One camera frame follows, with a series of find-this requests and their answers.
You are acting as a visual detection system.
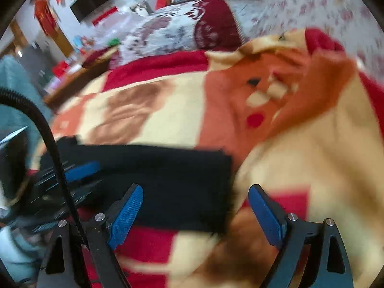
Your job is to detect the black pants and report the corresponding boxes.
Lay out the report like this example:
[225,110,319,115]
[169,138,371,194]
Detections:
[57,137,232,234]

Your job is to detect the wooden side table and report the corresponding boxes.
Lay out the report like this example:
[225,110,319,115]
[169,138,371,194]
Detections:
[43,46,118,111]

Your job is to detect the floral pink bedsheet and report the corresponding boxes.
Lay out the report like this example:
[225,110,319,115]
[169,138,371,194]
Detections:
[228,0,383,81]

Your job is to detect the red hanging knot ornament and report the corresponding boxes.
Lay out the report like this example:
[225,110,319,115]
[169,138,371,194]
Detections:
[34,0,57,37]

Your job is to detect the black cable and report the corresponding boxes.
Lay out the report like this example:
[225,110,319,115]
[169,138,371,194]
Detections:
[0,86,90,250]

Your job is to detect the red orange cartoon blanket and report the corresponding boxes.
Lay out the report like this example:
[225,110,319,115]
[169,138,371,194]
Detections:
[51,29,383,287]

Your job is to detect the teal fluffy chair cover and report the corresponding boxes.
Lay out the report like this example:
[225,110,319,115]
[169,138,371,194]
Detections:
[0,54,54,157]

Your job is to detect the white plastic bag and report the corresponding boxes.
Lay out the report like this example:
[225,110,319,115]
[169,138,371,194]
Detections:
[92,11,144,49]

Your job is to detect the floral white maroon pillow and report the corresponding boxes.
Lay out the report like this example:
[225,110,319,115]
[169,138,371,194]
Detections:
[110,0,245,69]

